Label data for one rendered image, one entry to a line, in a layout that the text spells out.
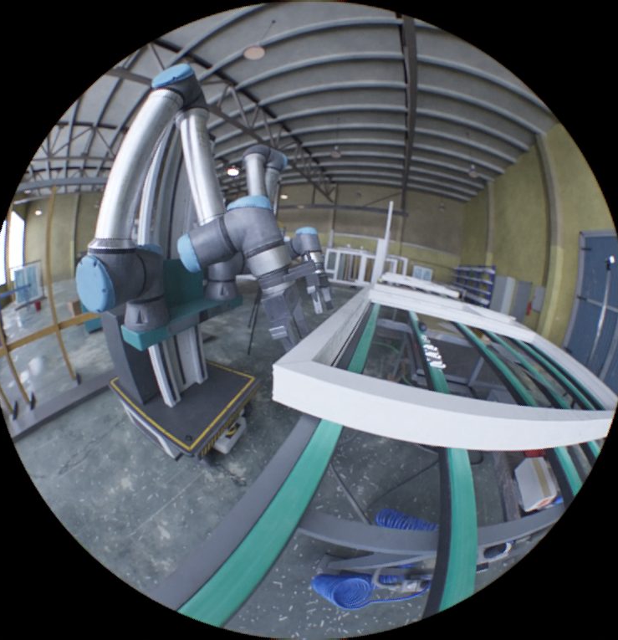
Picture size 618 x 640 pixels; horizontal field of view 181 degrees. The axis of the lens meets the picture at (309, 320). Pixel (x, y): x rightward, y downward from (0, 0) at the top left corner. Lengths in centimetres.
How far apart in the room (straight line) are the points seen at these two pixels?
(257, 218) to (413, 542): 56
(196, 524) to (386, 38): 911
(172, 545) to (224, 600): 98
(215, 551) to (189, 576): 5
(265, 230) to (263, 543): 45
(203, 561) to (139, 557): 105
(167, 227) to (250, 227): 68
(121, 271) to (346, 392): 55
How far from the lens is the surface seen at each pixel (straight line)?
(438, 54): 842
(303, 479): 25
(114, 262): 55
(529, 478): 80
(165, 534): 123
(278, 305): 38
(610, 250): 753
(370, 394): 27
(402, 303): 127
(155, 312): 71
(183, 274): 98
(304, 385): 29
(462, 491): 32
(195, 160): 64
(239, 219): 40
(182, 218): 109
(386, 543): 29
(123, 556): 134
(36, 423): 230
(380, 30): 793
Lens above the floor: 109
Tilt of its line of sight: 19 degrees down
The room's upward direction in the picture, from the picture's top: 6 degrees clockwise
